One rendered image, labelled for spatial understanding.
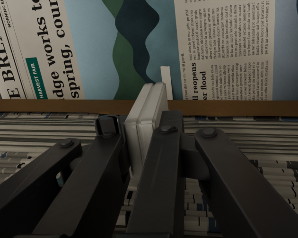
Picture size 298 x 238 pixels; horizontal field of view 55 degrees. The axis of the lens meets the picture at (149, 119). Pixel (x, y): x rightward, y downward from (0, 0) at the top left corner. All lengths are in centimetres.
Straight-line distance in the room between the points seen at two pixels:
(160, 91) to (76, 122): 10
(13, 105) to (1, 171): 13
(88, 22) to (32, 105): 10
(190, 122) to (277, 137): 7
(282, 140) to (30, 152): 18
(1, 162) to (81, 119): 8
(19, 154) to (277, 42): 24
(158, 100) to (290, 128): 12
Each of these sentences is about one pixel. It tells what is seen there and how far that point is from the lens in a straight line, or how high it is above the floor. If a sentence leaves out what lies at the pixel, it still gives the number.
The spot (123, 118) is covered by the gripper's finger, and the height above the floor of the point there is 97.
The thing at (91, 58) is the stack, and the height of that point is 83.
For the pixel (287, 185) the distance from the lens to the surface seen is 18.
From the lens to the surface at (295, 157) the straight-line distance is 20.
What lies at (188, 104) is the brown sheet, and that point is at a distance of 28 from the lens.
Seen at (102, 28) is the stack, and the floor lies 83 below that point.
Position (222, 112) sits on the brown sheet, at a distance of 26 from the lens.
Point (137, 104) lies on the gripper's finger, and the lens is 16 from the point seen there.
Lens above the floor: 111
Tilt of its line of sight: 66 degrees down
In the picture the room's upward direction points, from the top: 162 degrees counter-clockwise
